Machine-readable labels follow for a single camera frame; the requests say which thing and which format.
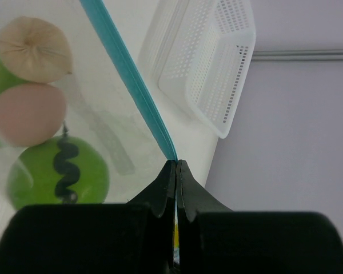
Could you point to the pink fake egg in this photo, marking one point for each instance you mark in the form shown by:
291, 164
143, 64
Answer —
31, 114

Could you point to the yellow zip slider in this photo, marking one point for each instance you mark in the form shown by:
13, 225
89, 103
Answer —
176, 235

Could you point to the beige fake garlic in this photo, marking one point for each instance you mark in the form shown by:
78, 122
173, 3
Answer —
35, 50

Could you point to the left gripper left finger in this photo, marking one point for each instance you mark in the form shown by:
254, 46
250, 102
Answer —
133, 237

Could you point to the green fake melon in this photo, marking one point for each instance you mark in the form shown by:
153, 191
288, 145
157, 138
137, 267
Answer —
63, 170

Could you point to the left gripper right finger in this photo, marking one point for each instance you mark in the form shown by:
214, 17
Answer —
216, 239

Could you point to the clear zip top bag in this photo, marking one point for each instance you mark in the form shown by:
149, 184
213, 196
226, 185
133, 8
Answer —
108, 103

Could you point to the white plastic basket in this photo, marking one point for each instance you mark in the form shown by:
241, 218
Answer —
198, 54

